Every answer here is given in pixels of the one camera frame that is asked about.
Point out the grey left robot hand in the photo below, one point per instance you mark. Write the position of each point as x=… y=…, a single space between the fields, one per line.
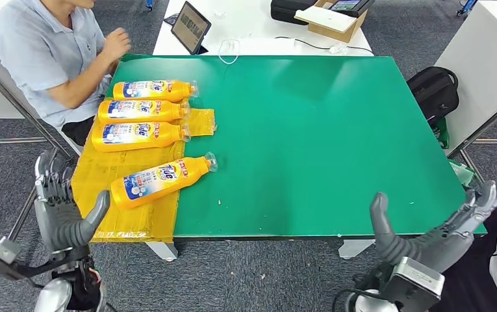
x=61 y=219

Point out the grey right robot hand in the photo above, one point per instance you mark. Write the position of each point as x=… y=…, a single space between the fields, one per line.
x=437 y=245

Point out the orange detergent bottle clear cap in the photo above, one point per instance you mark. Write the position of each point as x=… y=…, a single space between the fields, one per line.
x=162 y=137
x=175 y=91
x=188 y=174
x=166 y=111

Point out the yellow taped cardboard mat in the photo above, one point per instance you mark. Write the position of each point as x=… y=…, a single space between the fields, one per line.
x=102 y=172

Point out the pale green plastic bag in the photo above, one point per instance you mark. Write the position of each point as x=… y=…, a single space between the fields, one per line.
x=461 y=172

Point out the white table foot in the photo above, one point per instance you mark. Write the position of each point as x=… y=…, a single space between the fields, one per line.
x=164 y=252
x=356 y=248

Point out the dark green bag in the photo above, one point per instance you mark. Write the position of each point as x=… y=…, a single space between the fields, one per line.
x=442 y=133

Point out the black backpack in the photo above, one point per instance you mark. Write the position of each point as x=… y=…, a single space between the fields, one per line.
x=433 y=92

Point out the white side table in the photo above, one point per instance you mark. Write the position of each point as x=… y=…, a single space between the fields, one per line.
x=480 y=64

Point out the white plug adapter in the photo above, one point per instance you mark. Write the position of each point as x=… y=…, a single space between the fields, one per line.
x=338 y=48

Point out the dark smartphone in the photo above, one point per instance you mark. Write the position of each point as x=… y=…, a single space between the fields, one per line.
x=171 y=19

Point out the black tablet on stand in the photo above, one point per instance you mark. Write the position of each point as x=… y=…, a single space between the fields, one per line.
x=190 y=28

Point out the blue metal stand leg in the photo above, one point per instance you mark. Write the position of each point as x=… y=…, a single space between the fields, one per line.
x=467 y=6
x=149 y=4

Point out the brown cardboard box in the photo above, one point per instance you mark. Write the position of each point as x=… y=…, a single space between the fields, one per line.
x=334 y=32

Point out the black terminal with screen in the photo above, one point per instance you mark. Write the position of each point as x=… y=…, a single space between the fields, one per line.
x=351 y=6

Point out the white paper sheet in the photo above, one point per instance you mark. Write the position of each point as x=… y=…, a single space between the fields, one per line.
x=323 y=18

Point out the black zip case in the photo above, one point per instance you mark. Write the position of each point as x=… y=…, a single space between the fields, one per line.
x=284 y=10

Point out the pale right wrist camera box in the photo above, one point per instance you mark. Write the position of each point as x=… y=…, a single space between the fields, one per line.
x=416 y=284

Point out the grey metal frame table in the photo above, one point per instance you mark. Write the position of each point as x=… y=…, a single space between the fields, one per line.
x=15 y=112

